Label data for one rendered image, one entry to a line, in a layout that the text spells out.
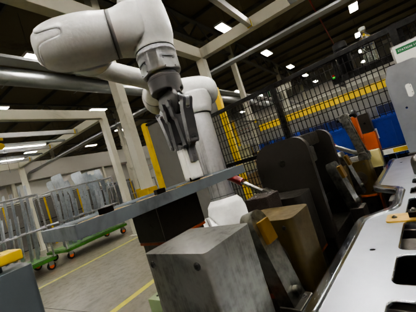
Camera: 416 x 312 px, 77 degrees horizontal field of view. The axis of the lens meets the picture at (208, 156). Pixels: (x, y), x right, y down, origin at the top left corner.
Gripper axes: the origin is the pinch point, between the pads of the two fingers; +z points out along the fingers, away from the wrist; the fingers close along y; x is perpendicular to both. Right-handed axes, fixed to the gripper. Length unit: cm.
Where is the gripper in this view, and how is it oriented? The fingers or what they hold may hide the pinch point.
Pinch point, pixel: (189, 163)
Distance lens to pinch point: 58.4
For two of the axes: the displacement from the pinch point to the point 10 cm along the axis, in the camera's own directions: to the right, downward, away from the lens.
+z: 3.0, 9.5, -0.4
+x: 7.6, -2.2, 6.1
